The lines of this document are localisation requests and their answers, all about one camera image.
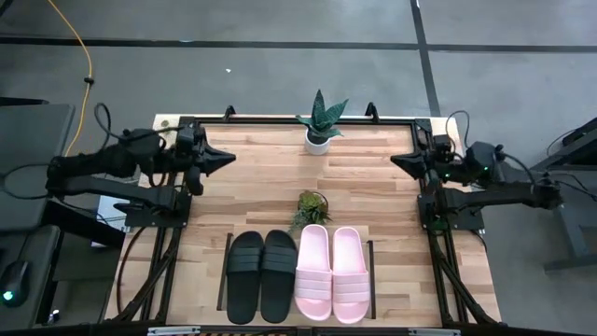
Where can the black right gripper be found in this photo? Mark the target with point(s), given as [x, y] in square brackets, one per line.
[431, 168]

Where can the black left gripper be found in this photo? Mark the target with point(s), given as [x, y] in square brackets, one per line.
[200, 163]

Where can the black rubber slide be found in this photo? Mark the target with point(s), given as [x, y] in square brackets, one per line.
[245, 280]
[279, 280]

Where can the pink rubber slide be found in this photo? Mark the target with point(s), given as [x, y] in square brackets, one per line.
[313, 275]
[351, 280]

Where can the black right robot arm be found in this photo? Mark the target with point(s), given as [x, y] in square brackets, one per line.
[503, 196]

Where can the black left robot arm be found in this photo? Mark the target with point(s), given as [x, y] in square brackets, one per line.
[93, 163]

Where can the snake plant in white pot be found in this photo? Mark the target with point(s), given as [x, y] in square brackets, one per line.
[319, 126]

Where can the succulent plant in black pot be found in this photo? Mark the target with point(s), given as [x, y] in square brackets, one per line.
[311, 207]

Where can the white power box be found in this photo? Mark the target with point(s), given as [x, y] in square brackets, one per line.
[109, 217]

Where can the black metal stand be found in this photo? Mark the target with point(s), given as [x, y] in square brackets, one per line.
[573, 219]

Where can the dark grey desk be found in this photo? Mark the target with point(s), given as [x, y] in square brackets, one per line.
[32, 140]

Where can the black computer mouse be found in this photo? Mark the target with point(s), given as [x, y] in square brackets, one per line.
[13, 284]

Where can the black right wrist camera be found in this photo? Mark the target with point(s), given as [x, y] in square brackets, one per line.
[442, 144]

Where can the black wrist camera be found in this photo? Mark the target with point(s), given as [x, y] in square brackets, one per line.
[186, 139]
[442, 144]

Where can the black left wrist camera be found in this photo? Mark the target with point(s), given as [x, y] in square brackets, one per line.
[186, 139]

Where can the black aluminium table frame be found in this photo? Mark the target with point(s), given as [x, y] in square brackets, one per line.
[303, 121]

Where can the silver metal bracket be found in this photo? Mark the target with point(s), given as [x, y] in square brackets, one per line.
[173, 331]
[434, 332]

